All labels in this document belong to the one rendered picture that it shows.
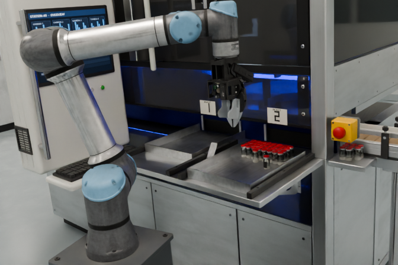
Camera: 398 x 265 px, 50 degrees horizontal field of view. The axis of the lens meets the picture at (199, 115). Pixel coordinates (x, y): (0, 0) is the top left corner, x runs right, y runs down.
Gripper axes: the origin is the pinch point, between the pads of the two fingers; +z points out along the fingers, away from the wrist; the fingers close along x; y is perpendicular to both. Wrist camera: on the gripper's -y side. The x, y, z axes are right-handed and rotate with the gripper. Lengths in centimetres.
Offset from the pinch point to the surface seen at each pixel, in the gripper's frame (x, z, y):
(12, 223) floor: -224, 110, -18
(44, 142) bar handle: -83, 14, 18
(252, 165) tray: -7.1, 21.4, -18.1
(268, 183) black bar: 8.1, 19.9, -4.7
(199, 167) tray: -19.6, 19.7, -4.0
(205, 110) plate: -43, 9, -35
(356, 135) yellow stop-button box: 21.6, 12.0, -39.4
